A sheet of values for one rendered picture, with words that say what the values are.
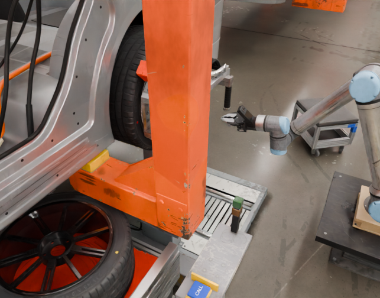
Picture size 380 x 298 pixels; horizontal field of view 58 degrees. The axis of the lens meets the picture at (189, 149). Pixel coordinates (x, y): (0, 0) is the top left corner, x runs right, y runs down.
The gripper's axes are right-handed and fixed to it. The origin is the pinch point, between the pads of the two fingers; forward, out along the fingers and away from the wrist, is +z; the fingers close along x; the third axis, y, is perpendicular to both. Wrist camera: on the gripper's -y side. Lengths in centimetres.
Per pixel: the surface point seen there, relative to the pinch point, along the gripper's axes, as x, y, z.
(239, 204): -55, -12, -29
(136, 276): -95, 4, 14
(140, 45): -3, -56, 26
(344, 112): 82, 89, -54
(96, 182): -66, -29, 34
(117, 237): -85, -18, 17
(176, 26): -39, -92, -24
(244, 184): -8, 67, -1
